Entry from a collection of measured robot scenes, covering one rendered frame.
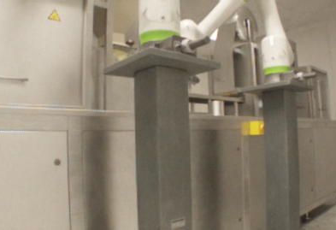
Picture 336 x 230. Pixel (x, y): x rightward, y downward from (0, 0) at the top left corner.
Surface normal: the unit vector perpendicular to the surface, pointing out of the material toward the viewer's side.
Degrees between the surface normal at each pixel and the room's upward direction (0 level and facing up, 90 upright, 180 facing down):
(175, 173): 90
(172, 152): 90
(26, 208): 90
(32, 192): 90
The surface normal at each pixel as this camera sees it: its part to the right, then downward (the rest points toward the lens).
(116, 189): 0.64, -0.08
